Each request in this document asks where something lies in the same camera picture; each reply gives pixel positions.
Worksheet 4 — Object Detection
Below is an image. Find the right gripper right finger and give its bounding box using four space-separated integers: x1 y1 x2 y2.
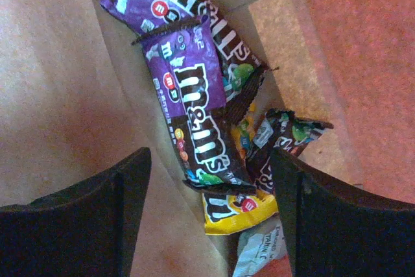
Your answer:
270 148 414 276

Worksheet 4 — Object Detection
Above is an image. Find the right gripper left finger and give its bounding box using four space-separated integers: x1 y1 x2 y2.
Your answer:
1 147 152 276

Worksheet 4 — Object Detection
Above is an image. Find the red brown paper bag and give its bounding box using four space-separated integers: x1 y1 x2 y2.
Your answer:
1 0 414 276

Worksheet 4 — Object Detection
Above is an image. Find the silver snack wrapper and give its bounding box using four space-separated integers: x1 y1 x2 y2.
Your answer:
233 215 287 276

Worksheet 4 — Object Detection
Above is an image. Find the yellow M&M packet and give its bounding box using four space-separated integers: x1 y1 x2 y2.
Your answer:
202 192 278 235

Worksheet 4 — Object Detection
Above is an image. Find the brown M&M packet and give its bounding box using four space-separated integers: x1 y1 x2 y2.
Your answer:
245 108 334 194

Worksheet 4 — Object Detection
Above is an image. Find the purple M&M packet lower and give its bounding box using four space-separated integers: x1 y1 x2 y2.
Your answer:
137 16 255 195

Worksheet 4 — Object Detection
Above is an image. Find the purple m&m packet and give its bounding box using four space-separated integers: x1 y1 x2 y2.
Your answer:
99 0 269 125
137 16 255 195

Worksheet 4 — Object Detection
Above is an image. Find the purple M&M packet upper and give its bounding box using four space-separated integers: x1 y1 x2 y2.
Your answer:
99 0 269 125

